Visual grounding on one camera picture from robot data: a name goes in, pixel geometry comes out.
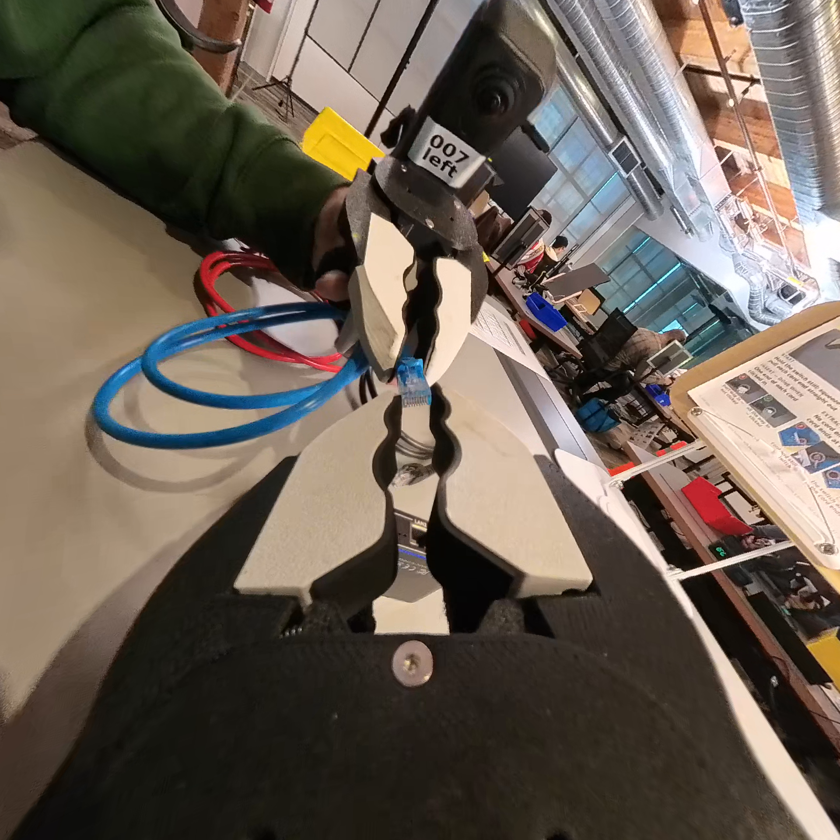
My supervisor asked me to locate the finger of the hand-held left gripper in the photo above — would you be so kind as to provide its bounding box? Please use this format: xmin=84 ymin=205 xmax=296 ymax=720
xmin=346 ymin=211 xmax=427 ymax=385
xmin=413 ymin=256 xmax=476 ymax=388

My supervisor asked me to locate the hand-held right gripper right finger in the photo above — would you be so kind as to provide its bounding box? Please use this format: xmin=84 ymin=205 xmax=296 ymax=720
xmin=425 ymin=386 xmax=595 ymax=603

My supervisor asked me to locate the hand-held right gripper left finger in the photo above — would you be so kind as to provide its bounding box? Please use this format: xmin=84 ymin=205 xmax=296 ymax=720
xmin=234 ymin=394 xmax=403 ymax=608

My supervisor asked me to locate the blue ethernet cable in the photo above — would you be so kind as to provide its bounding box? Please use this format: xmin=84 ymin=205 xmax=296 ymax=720
xmin=92 ymin=302 xmax=434 ymax=450

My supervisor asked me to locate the grey network device with port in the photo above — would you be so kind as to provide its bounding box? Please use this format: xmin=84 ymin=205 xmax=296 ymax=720
xmin=377 ymin=512 xmax=431 ymax=603

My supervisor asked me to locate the red ethernet cable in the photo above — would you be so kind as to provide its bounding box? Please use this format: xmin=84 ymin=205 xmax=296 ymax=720
xmin=195 ymin=251 xmax=345 ymax=374

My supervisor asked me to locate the person's left forearm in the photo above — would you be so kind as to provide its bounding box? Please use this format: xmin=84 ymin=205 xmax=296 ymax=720
xmin=0 ymin=0 xmax=349 ymax=290

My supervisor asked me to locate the person's left hand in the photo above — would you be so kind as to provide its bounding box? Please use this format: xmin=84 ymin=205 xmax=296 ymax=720
xmin=311 ymin=187 xmax=355 ymax=304

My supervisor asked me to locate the laminated paper sheet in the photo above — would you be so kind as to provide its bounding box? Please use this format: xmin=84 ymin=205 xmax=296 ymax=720
xmin=469 ymin=305 xmax=549 ymax=378

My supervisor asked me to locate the brown background table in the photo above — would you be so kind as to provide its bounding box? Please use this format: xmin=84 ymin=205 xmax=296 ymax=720
xmin=489 ymin=259 xmax=592 ymax=362

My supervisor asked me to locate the white stand base board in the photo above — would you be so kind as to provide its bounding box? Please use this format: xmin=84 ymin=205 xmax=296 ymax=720
xmin=554 ymin=448 xmax=840 ymax=840

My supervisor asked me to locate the blue plastic bin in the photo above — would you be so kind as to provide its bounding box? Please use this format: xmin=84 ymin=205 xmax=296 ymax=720
xmin=525 ymin=292 xmax=568 ymax=332

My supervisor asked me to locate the black monitor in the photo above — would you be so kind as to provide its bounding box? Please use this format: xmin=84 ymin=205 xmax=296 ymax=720
xmin=489 ymin=128 xmax=559 ymax=221

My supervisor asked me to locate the yellow plastic bin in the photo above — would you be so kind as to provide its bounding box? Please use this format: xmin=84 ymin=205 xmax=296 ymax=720
xmin=806 ymin=626 xmax=840 ymax=690
xmin=301 ymin=107 xmax=385 ymax=181

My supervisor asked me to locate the teal bag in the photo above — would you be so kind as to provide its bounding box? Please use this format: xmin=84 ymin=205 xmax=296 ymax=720
xmin=576 ymin=397 xmax=621 ymax=434

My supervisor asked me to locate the white stand rod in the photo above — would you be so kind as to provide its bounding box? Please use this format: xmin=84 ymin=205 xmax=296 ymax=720
xmin=664 ymin=539 xmax=795 ymax=581
xmin=607 ymin=441 xmax=710 ymax=492

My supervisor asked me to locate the black office chair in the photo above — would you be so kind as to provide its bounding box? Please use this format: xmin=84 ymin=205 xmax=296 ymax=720
xmin=577 ymin=308 xmax=637 ymax=395

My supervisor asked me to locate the red plastic bin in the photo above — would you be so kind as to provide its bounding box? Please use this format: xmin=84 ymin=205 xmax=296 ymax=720
xmin=680 ymin=476 xmax=756 ymax=538

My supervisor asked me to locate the wooden instruction board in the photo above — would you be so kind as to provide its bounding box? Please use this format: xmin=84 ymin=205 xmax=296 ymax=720
xmin=669 ymin=302 xmax=840 ymax=572

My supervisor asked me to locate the black ethernet cable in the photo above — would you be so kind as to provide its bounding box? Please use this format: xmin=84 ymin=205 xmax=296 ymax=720
xmin=360 ymin=371 xmax=437 ymax=490

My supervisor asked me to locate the silver ventilation duct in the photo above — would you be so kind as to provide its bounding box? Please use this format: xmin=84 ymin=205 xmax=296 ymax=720
xmin=548 ymin=0 xmax=697 ymax=224
xmin=735 ymin=0 xmax=840 ymax=224

